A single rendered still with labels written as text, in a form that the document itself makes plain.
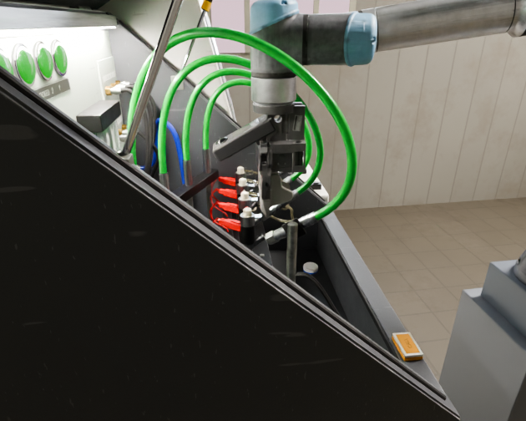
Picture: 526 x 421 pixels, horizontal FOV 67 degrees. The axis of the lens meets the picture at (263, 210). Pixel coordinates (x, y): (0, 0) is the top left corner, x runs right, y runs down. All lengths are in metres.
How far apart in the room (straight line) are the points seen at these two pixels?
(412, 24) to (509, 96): 3.08
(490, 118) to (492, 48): 0.54
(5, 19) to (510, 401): 1.13
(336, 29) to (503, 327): 0.76
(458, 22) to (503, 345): 0.70
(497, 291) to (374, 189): 2.44
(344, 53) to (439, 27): 0.21
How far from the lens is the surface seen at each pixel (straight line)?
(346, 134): 0.57
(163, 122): 0.78
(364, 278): 0.86
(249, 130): 0.68
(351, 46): 0.65
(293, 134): 0.70
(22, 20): 0.54
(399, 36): 0.79
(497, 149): 3.93
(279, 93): 0.66
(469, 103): 3.64
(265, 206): 0.73
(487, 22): 0.83
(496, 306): 1.14
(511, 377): 1.11
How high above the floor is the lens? 1.43
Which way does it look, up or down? 25 degrees down
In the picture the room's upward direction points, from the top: straight up
